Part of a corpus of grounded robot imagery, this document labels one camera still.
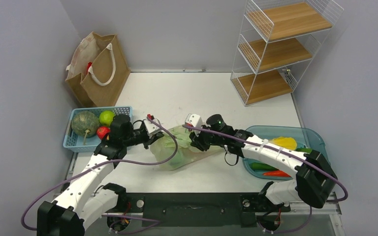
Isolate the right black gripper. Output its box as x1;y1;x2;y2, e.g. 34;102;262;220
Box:
191;122;224;151

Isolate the green plastic grocery bag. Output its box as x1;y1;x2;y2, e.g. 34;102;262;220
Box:
150;126;223;171

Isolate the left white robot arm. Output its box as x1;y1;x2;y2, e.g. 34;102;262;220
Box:
36;114;163;236

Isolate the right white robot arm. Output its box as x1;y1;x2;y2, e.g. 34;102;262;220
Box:
183;114;339;211

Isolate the red apple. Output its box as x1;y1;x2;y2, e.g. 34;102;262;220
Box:
96;126;110;140

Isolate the green lime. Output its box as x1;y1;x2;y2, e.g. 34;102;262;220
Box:
99;111;115;127

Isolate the light blue plastic basket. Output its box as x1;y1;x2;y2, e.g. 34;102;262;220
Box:
63;106;133;153

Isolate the brown jute tote bag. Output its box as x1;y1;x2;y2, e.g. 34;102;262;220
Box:
65;32;130;108

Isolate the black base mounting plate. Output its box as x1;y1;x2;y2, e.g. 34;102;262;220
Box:
108;193;290;228

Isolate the yellow napa cabbage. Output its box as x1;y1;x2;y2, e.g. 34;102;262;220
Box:
270;137;298;150

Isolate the teal plastic tray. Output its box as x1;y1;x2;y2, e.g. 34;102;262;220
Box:
243;125;328;181

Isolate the green bell pepper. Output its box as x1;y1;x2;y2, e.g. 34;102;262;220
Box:
296;147;313;154

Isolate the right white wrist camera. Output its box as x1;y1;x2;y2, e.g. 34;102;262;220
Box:
185;114;203;128

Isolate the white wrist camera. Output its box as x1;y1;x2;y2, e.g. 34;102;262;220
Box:
185;114;203;128
143;118;162;136

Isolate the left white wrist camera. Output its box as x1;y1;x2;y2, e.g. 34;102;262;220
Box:
143;118;162;136

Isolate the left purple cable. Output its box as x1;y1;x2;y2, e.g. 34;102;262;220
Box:
21;118;179;235

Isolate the purple cable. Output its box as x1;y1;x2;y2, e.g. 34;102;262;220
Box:
21;118;179;235
182;124;349;235

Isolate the white wire wooden shelf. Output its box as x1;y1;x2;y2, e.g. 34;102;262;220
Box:
230;0;344;106

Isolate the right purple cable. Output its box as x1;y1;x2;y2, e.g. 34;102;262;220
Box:
182;124;349;235

